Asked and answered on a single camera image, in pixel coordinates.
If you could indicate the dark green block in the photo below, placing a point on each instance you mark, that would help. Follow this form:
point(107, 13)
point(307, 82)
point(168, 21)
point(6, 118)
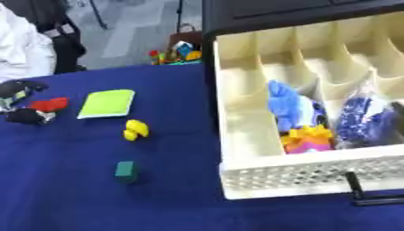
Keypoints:
point(126, 171)

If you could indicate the yellow pink toy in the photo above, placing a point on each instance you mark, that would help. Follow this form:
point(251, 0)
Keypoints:
point(308, 140)

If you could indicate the yellow toy duck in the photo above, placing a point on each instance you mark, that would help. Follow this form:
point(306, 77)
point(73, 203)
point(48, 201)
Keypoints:
point(136, 129)

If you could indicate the blue beads plastic bag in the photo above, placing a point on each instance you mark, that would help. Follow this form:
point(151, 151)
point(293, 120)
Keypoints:
point(365, 120)

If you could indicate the blue soft toy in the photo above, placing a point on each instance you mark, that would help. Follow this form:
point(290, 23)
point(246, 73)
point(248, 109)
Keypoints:
point(286, 105)

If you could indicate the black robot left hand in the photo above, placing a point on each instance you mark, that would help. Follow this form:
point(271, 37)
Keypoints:
point(23, 115)

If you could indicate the person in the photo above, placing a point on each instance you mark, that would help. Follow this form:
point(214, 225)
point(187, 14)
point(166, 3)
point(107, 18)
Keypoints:
point(21, 48)

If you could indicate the black chair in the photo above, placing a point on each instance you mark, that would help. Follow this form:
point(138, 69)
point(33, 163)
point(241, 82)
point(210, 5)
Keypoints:
point(58, 36)

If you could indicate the red block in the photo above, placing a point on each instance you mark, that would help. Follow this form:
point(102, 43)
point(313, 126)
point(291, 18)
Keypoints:
point(49, 104)

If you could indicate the pale compartment drawer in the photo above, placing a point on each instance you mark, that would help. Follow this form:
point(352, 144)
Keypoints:
point(310, 126)

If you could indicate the green notebook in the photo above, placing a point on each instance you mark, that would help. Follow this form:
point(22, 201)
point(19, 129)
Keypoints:
point(107, 103)

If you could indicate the brown bag of toys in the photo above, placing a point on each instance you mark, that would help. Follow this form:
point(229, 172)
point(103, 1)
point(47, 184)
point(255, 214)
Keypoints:
point(181, 48)

